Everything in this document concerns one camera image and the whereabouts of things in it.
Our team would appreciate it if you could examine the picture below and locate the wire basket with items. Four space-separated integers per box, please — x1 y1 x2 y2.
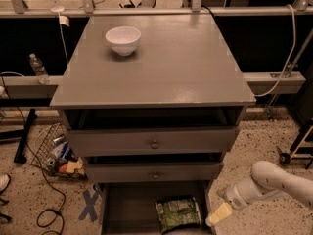
31 123 87 180

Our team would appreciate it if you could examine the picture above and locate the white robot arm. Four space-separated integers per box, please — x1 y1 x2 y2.
205 161 313 227

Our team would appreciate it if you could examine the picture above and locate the grey drawer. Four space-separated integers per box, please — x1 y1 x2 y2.
101 181 215 235
86 162 222 183
66 127 239 157

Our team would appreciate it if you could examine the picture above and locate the wheeled cart base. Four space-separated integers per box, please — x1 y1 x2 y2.
277 118 313 169

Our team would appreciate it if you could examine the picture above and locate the white shoe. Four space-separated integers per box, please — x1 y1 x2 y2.
0 174 11 195

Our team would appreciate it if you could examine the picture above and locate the black floor cable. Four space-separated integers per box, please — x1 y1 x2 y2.
0 75 67 235

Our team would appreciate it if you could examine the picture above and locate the white ceramic bowl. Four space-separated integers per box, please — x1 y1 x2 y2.
105 26 141 56

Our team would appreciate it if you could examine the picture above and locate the black bar on floor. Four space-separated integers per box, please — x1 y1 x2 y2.
14 109 36 165

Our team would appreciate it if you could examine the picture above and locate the green jalapeno chip bag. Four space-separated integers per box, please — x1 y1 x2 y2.
155 195 201 235

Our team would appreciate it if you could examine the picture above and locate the bottom grey drawer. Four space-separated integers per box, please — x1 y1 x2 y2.
101 181 215 235

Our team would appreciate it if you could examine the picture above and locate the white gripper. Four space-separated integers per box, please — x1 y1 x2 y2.
205 176 261 227

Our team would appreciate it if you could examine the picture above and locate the white hanging cable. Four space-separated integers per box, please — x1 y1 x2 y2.
253 3 297 98

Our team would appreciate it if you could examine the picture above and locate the grey drawer cabinet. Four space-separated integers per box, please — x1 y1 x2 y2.
49 13 257 235

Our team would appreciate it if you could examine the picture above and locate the top grey drawer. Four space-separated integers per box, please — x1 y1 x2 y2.
66 127 239 157

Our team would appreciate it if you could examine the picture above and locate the white cable with tag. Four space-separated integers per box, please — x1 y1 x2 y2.
44 0 71 67

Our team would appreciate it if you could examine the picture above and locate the metal rail frame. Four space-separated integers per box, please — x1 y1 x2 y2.
0 0 313 17

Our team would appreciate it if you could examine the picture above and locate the clear plastic water bottle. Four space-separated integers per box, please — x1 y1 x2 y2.
29 54 50 85

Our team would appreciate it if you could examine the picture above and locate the middle grey drawer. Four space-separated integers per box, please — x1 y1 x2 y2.
86 162 222 183

